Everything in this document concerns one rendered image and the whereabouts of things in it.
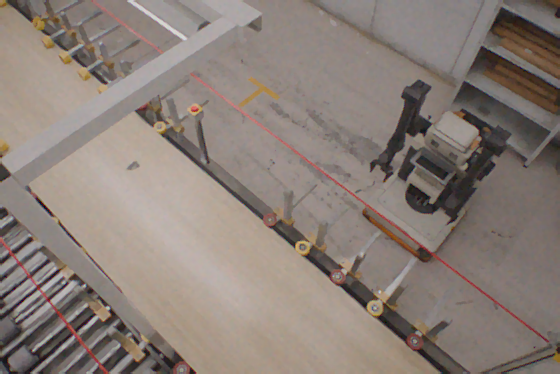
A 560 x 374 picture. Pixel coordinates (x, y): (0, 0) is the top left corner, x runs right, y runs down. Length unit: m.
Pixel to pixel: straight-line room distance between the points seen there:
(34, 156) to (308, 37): 4.25
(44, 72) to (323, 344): 2.69
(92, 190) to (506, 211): 3.20
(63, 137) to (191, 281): 1.58
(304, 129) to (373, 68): 1.11
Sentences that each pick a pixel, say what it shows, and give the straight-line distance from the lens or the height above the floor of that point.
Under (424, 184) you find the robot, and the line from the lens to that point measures 2.90.
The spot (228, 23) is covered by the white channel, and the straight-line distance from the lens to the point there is 1.09.
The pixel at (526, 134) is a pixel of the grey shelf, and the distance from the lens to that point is 4.47.
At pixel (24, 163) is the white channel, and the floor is 2.46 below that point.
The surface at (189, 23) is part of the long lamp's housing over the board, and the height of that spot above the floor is 2.37.
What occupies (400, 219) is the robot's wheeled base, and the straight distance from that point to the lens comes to 3.34.
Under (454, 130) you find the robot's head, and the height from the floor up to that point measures 1.35.
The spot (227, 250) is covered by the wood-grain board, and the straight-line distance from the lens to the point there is 2.43.
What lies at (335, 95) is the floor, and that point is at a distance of 4.36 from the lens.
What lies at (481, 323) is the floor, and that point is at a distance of 3.56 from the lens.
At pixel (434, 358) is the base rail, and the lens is 2.61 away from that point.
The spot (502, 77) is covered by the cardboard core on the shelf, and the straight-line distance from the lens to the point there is 4.15.
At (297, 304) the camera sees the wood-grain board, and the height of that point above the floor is 0.90.
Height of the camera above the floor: 3.12
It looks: 58 degrees down
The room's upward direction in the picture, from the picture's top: 2 degrees clockwise
